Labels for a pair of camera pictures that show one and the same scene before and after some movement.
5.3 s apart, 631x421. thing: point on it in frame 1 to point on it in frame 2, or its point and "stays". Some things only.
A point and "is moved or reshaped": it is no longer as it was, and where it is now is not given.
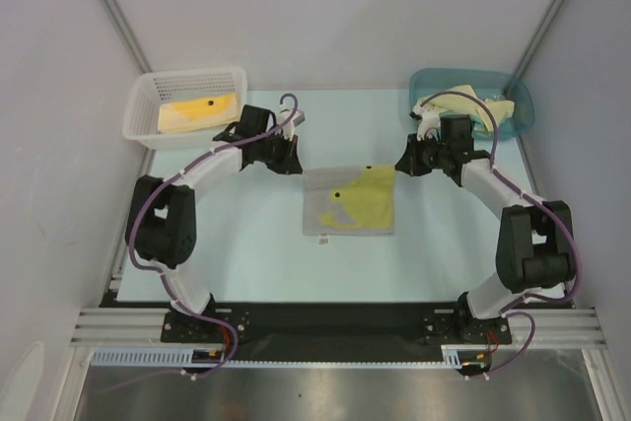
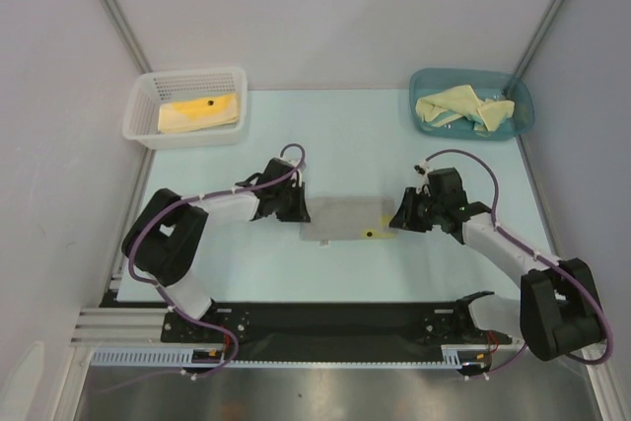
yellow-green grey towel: x=349 y=200 is moved or reshaped
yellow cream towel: x=197 y=112 stays
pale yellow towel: x=500 y=109 stays
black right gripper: x=411 y=157 to x=411 y=212
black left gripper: x=288 y=165 to x=299 y=214
